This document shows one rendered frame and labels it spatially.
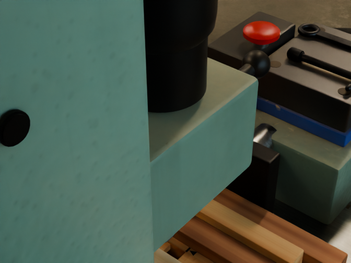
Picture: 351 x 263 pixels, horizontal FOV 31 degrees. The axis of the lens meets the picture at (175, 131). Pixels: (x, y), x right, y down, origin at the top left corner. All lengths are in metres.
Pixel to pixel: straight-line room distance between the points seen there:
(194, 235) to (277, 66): 0.16
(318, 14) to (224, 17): 0.40
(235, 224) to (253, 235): 0.02
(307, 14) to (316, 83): 2.27
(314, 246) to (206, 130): 0.13
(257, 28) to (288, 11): 2.26
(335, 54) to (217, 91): 0.20
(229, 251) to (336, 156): 0.12
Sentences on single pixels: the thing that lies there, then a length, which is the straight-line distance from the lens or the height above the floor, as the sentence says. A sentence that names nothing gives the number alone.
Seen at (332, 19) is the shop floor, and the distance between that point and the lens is 2.76.
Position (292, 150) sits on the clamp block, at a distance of 0.51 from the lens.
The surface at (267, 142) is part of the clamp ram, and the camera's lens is 0.51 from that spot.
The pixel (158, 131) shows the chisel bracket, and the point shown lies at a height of 1.07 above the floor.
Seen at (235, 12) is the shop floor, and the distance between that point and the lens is 2.75.
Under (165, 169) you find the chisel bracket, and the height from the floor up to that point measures 1.06.
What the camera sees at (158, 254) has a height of 0.95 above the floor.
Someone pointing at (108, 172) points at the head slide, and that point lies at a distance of 0.23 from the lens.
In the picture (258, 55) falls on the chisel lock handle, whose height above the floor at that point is 1.05.
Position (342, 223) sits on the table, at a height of 0.90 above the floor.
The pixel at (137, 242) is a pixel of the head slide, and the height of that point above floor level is 1.08.
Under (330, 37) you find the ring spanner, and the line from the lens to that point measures 0.56.
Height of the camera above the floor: 1.28
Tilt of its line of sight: 38 degrees down
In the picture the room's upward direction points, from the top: straight up
